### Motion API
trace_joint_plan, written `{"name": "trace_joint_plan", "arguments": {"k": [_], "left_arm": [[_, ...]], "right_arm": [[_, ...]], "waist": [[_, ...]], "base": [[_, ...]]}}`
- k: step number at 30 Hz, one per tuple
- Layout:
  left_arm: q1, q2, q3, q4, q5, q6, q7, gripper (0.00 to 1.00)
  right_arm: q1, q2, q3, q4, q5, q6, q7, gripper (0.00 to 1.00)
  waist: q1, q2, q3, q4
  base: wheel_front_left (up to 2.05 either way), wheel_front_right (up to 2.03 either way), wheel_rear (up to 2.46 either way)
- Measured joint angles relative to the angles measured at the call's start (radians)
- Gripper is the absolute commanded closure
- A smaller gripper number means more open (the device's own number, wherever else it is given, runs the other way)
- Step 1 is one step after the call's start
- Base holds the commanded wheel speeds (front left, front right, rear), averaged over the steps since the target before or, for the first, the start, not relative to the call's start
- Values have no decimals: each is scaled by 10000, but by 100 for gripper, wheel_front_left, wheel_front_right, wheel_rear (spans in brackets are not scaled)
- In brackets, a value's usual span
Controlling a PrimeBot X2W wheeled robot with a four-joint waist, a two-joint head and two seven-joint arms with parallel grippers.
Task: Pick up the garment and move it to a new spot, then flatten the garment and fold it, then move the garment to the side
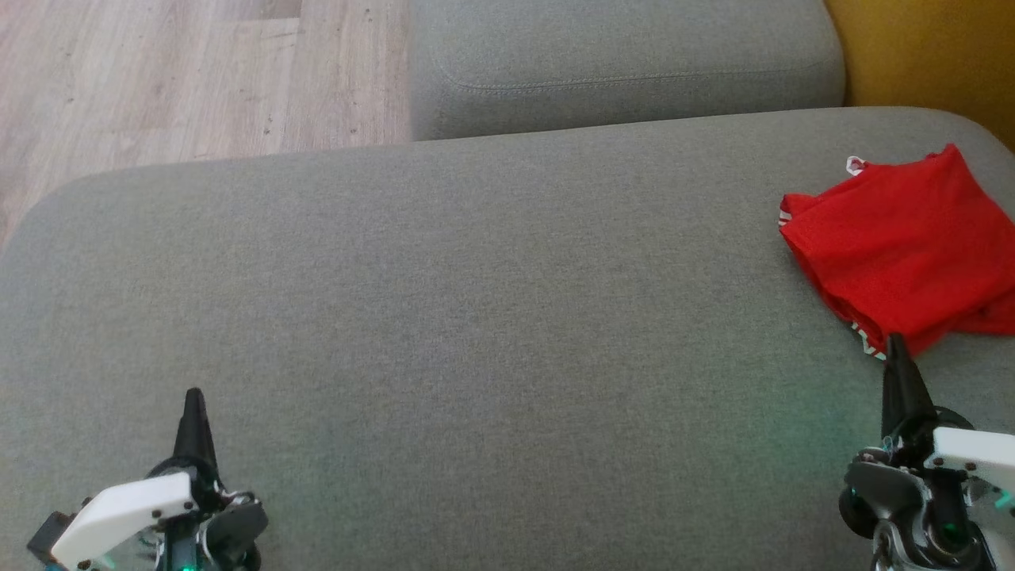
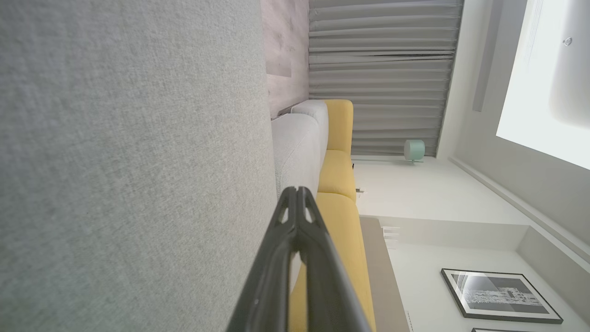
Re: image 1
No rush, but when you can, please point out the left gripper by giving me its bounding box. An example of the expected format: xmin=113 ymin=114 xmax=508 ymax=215
xmin=49 ymin=388 xmax=269 ymax=571

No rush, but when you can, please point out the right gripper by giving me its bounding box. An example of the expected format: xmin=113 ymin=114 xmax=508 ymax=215
xmin=839 ymin=333 xmax=1015 ymax=571

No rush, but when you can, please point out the red white Bulls jersey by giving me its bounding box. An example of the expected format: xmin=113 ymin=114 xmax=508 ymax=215
xmin=779 ymin=143 xmax=1015 ymax=362

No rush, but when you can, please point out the large grey sofa seat cushion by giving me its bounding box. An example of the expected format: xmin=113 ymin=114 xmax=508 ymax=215
xmin=0 ymin=107 xmax=1015 ymax=571

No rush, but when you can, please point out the mustard yellow surface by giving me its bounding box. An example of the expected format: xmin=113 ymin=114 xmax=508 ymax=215
xmin=821 ymin=0 xmax=1015 ymax=155

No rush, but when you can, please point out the small grey sofa cushion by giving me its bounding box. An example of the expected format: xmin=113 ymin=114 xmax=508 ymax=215
xmin=406 ymin=0 xmax=845 ymax=144

